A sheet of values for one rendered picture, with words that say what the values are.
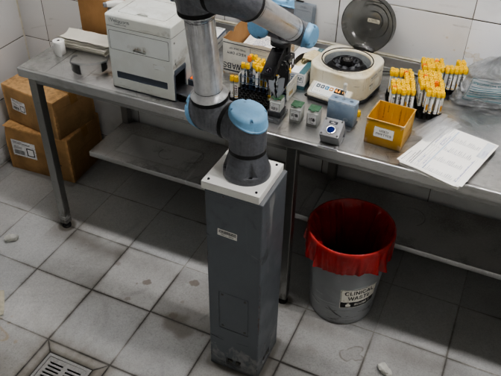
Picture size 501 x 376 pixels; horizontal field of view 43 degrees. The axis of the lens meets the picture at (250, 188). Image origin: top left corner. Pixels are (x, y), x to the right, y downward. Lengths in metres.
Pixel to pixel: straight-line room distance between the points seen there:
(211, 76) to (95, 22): 1.18
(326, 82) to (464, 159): 0.59
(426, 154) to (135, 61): 1.09
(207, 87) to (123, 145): 1.47
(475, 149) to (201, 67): 0.98
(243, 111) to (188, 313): 1.17
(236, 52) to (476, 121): 0.94
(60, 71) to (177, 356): 1.23
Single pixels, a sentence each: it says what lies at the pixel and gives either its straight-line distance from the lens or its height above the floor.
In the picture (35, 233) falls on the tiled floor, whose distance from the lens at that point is 3.24.
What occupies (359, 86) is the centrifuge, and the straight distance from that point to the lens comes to 2.37.
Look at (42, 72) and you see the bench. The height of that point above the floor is 0.87.
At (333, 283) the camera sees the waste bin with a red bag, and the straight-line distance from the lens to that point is 2.53.
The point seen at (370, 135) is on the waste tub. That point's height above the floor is 0.91.
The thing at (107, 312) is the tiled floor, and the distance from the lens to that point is 2.80.
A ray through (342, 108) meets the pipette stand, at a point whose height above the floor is 0.95.
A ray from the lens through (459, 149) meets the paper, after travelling 2.23.
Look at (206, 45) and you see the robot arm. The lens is 1.78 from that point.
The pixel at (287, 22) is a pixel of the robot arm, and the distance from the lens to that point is 1.84.
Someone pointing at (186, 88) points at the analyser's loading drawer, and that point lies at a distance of 2.40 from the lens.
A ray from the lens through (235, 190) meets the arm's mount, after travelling 1.90.
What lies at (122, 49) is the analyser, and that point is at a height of 1.05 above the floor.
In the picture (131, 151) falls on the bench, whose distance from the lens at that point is 3.21.
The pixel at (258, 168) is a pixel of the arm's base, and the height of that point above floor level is 0.96.
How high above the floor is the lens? 2.09
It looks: 38 degrees down
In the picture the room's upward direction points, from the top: 1 degrees clockwise
